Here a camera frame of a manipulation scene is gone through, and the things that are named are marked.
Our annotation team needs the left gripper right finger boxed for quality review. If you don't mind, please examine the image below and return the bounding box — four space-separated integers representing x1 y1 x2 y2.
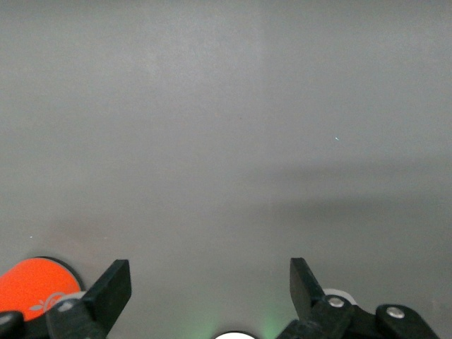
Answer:
278 257 358 339

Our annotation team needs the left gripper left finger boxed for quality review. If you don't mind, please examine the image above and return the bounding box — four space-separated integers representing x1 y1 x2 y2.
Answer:
45 258 133 339

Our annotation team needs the orange cylindrical can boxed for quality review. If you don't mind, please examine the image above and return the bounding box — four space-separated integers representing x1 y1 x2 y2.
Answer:
0 256 86 323

